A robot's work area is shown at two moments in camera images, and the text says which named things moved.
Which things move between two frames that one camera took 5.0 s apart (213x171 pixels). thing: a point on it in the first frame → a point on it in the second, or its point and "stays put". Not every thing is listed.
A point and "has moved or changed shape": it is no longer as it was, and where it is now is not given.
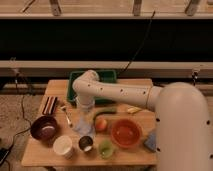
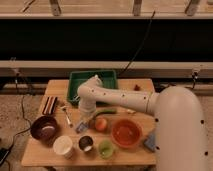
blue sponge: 151,141 stays put
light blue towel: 84,127 has moved or changed shape
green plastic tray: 105,76 stays put
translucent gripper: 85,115 stays put
